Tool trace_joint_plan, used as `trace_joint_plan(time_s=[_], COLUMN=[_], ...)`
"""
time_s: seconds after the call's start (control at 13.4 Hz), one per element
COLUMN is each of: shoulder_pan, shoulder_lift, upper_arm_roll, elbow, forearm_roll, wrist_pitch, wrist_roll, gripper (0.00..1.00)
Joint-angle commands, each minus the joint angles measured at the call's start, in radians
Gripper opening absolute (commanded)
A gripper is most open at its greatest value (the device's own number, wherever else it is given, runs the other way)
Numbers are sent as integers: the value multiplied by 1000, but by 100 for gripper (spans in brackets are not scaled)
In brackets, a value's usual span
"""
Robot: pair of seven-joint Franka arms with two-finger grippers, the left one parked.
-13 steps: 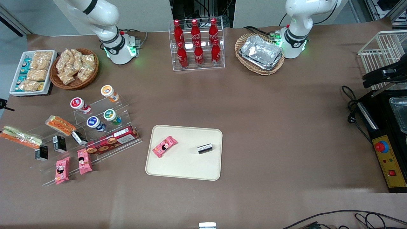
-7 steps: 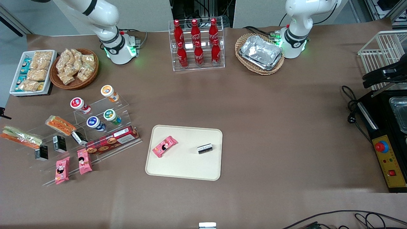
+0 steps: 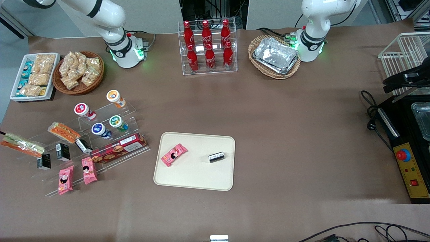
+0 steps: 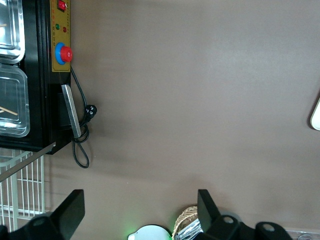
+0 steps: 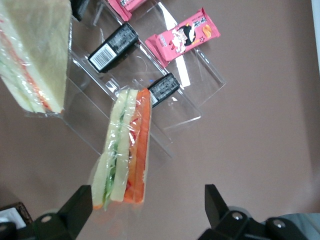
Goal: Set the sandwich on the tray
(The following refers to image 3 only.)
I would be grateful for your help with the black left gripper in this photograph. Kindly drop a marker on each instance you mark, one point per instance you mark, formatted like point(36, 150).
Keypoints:
point(417, 76)

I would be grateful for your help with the long vegetable sandwich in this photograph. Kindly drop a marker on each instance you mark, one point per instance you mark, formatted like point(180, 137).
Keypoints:
point(23, 144)

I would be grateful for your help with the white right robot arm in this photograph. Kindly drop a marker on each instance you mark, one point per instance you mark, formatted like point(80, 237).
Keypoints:
point(126, 55)

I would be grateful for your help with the steel food tray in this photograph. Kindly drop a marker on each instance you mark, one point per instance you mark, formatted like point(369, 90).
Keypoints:
point(423, 121)

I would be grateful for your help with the aluminium foil tray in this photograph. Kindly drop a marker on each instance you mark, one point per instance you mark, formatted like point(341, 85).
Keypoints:
point(275, 53)

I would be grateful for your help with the light wicker foil tray basket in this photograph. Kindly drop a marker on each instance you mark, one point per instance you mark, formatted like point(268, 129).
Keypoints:
point(258, 70)

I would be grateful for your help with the cream plastic serving tray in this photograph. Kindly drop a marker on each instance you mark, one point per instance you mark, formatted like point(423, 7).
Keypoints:
point(198, 174)

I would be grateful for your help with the wrapped orange filling sandwich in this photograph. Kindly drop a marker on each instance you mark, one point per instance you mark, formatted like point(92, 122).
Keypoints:
point(65, 132)

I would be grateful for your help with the black sealing machine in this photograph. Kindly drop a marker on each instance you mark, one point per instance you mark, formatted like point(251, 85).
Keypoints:
point(403, 121)

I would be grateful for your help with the red emergency stop button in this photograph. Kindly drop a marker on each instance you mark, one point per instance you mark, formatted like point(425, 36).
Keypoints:
point(402, 155)

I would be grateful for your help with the red cola bottle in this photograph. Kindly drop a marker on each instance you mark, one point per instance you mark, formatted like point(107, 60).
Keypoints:
point(192, 59)
point(210, 58)
point(228, 57)
point(188, 33)
point(206, 33)
point(225, 32)

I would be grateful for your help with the clear acrylic bottle rack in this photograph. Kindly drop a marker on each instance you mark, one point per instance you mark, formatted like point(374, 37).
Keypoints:
point(218, 71)

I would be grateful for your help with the small black snack box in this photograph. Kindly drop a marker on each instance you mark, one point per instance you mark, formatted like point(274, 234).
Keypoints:
point(83, 146)
point(216, 157)
point(63, 152)
point(43, 161)

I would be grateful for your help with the pink snack packet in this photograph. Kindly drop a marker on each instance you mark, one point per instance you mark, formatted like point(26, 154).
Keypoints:
point(66, 180)
point(174, 155)
point(89, 170)

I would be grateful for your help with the orange lid yogurt cup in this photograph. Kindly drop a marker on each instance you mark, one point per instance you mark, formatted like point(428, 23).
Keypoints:
point(115, 96)

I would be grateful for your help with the green lid yogurt cup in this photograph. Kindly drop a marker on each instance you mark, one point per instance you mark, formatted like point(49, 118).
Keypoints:
point(117, 122)

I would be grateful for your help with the red plaid cookie box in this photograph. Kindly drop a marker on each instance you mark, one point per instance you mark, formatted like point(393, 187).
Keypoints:
point(117, 148)

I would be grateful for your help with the small clear acrylic cup stand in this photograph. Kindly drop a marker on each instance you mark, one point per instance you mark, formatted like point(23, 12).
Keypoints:
point(100, 114)

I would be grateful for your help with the blue lid yogurt cup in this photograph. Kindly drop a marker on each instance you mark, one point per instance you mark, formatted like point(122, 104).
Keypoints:
point(99, 129)

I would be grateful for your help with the clear bag of crackers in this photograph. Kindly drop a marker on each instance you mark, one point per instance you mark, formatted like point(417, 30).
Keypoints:
point(31, 90)
point(39, 79)
point(90, 77)
point(93, 64)
point(67, 64)
point(70, 83)
point(80, 58)
point(44, 64)

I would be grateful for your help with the red lid yogurt cup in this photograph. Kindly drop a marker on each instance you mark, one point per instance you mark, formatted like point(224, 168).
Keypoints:
point(83, 110)

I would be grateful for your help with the brown wicker snack basket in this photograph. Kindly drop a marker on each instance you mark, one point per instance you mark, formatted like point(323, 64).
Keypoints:
point(79, 90)

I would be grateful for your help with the large clear acrylic step stand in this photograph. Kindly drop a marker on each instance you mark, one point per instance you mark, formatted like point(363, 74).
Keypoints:
point(78, 181)

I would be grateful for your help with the teal snack packet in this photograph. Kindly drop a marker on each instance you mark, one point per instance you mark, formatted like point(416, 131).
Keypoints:
point(27, 70)
point(22, 84)

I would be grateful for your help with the white rectangular snack bin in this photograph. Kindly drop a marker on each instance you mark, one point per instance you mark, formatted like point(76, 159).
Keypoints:
point(15, 90)

